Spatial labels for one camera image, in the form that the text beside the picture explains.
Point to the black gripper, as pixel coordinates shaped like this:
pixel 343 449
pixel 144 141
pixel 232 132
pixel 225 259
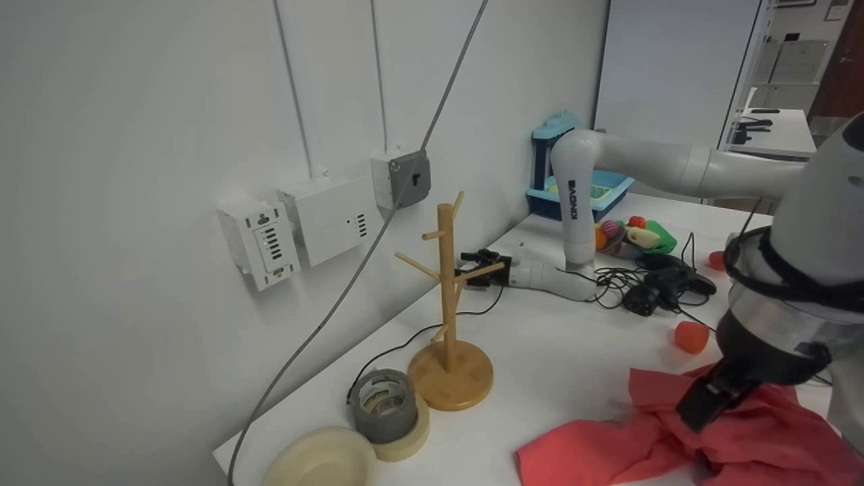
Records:
pixel 742 380

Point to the orange printed cloth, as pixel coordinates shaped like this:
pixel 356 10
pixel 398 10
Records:
pixel 764 449

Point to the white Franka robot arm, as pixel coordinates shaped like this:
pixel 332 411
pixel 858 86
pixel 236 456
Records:
pixel 649 163

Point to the red block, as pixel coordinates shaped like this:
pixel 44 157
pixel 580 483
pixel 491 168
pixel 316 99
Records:
pixel 691 338

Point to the red round toy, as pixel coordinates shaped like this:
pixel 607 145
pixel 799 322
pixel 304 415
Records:
pixel 717 260

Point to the green toy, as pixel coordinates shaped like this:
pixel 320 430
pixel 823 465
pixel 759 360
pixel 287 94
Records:
pixel 653 238

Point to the purple orange toy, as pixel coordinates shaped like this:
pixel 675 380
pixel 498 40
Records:
pixel 607 237

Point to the blue plastic tray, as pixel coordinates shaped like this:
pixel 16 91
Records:
pixel 607 191

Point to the wooden mug tree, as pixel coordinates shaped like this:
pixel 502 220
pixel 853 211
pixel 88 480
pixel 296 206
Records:
pixel 445 367

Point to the small black device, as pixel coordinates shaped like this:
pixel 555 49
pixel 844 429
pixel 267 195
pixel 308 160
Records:
pixel 487 267

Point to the cream tape roll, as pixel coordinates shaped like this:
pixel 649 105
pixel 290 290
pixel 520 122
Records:
pixel 409 445

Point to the white background desk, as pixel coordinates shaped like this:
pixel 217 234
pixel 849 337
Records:
pixel 782 132

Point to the blue plastic stand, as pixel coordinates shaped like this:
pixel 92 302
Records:
pixel 548 145

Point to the grey junction box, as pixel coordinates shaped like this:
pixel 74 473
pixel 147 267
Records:
pixel 404 179

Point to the cream bowl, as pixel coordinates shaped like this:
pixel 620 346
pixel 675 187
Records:
pixel 320 461

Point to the white plain electrical box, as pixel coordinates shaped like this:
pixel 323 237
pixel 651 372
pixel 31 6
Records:
pixel 332 220

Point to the white vented socket box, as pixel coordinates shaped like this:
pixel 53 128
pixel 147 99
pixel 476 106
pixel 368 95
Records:
pixel 266 244

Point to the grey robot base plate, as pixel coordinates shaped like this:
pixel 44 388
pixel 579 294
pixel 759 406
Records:
pixel 551 280

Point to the white wall conduit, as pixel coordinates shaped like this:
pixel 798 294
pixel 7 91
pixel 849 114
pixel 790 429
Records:
pixel 293 91
pixel 379 78

